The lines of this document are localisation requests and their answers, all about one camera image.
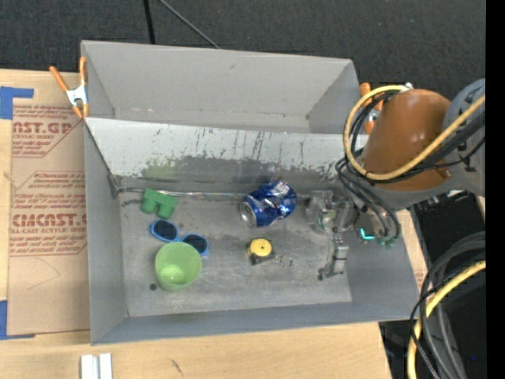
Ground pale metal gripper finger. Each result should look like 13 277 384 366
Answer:
317 233 350 282
303 189 337 233

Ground crushed blue drink can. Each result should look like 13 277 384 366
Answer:
239 179 298 229

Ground small yellow tape measure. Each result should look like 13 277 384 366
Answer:
246 238 294 269

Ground grey metal bin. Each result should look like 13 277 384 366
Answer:
80 40 421 346

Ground green plastic cup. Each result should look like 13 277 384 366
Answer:
154 241 204 293

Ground blue sunglasses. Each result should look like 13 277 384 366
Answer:
148 219 210 257

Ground green toy building block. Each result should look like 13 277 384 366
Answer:
140 187 179 219

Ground brown cardboard board red print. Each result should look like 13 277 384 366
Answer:
0 68 92 337

